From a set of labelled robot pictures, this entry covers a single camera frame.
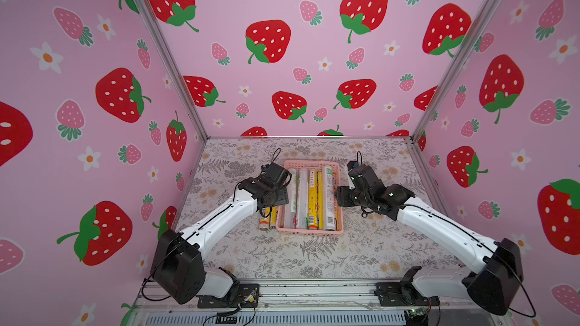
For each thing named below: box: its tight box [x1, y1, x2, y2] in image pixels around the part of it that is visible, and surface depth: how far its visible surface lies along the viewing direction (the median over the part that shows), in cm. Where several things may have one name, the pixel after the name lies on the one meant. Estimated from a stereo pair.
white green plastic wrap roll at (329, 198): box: [323, 165, 337, 231], surface depth 89 cm
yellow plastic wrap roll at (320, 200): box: [317, 170, 324, 231], surface depth 94 cm
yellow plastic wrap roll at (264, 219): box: [259, 206, 271, 231], surface depth 90 cm
